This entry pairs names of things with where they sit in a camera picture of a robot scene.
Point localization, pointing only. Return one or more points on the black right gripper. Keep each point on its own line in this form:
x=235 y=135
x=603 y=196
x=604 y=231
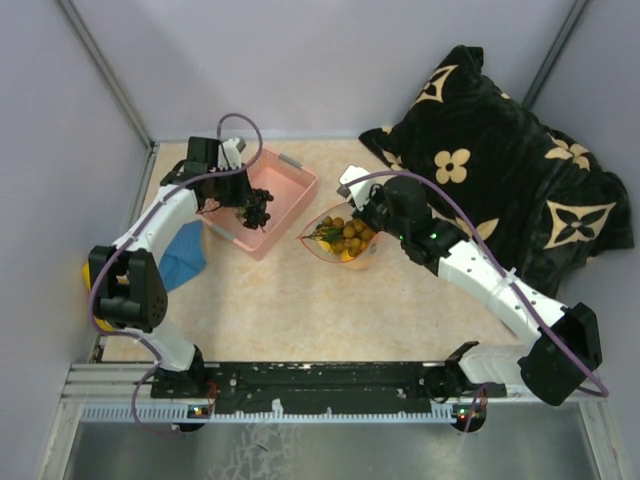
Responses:
x=376 y=192

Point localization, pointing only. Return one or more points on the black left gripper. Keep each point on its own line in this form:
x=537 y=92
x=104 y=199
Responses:
x=244 y=188

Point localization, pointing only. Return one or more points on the brown longan bunch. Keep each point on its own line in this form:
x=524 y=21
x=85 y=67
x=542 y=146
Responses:
x=348 y=237

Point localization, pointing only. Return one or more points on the orange peach fruit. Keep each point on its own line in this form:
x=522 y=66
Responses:
x=363 y=261

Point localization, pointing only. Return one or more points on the clear zip top bag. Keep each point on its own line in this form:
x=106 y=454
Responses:
x=344 y=210

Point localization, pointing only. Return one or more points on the dark grape bunch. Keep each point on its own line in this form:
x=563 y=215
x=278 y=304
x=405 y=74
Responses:
x=254 y=215

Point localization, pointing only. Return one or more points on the yellow lemon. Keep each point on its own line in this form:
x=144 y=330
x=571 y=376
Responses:
x=326 y=246

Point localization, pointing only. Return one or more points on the pink plastic basket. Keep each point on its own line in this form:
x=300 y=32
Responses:
x=293 y=188

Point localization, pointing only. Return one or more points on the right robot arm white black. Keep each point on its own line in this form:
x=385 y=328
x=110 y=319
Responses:
x=561 y=348

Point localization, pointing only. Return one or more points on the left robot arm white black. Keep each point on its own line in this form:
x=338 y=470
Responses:
x=128 y=297

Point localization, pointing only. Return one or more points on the blue cloth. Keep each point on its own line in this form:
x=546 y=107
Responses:
x=184 y=258

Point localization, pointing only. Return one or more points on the black floral pillow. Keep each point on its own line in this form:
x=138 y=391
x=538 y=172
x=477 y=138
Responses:
x=541 y=201

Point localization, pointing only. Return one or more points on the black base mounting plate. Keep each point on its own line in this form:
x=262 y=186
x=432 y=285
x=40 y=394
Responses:
x=358 y=388

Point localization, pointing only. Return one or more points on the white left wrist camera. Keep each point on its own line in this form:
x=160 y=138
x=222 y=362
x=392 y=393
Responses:
x=230 y=153

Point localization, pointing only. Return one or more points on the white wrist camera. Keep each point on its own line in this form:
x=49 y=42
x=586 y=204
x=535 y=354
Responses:
x=230 y=153
x=355 y=185

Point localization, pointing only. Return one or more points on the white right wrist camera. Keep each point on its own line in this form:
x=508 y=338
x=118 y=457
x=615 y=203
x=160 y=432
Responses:
x=355 y=185

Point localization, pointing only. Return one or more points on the aluminium frame rail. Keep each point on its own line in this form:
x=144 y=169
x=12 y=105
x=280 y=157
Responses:
x=436 y=380

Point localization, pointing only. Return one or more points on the white slotted cable duct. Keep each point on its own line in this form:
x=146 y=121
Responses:
x=188 y=413

